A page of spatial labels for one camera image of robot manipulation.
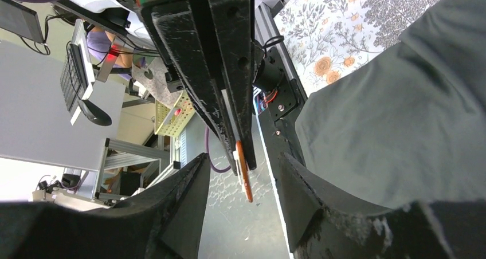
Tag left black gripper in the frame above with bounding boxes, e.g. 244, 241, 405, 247
96, 0, 257, 174

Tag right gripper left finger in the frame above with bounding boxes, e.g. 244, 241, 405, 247
1, 153, 210, 258

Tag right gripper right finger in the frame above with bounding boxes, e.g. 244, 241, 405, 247
278, 153, 485, 258

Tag dark green t-shirt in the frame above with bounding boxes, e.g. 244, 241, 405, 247
295, 0, 485, 208

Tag yellow perforated basket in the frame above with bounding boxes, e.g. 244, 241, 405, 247
154, 91, 195, 138

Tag floral table mat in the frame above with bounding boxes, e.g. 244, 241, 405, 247
275, 0, 439, 94

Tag black computer mouse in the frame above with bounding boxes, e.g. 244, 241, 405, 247
78, 100, 112, 127

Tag black keyboard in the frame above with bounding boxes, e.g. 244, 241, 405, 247
60, 19, 95, 113

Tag grey desk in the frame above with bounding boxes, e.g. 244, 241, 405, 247
1, 41, 125, 170

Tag black monitor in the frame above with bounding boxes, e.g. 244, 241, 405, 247
1, 0, 44, 44

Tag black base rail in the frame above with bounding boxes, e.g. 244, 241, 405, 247
250, 3, 308, 259

